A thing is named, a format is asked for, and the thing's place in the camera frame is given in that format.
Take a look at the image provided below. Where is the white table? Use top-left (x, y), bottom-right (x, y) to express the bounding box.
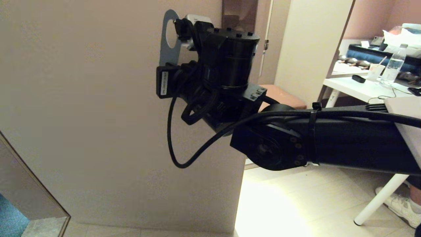
top-left (324, 61), bottom-right (421, 226)

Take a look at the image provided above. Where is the clear plastic water bottle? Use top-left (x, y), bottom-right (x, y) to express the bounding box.
top-left (382, 44), bottom-right (408, 87)

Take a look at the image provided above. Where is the beige open shoe cabinet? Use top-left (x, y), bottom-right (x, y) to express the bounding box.
top-left (245, 0), bottom-right (356, 170)

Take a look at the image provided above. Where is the dark blue long case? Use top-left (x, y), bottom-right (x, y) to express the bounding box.
top-left (347, 44), bottom-right (421, 66)

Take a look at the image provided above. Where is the thin black wire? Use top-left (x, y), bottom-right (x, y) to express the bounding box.
top-left (368, 93), bottom-right (400, 104)

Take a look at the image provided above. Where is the person in black trousers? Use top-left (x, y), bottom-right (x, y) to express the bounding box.
top-left (409, 175), bottom-right (421, 214)

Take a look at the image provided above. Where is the brown bench cushion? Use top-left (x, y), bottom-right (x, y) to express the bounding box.
top-left (258, 85), bottom-right (307, 111)

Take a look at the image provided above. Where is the white sneaker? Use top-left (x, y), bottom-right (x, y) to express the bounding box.
top-left (376, 187), bottom-right (421, 229)

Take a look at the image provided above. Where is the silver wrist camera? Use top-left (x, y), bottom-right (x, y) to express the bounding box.
top-left (183, 14), bottom-right (213, 51)

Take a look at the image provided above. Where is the beige room door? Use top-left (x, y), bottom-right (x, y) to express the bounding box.
top-left (0, 0), bottom-right (273, 235)

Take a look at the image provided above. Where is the brown door handle plate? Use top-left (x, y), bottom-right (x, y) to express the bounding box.
top-left (222, 0), bottom-right (259, 32)

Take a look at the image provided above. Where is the white paper cup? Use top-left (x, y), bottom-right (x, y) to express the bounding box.
top-left (367, 56), bottom-right (388, 82)

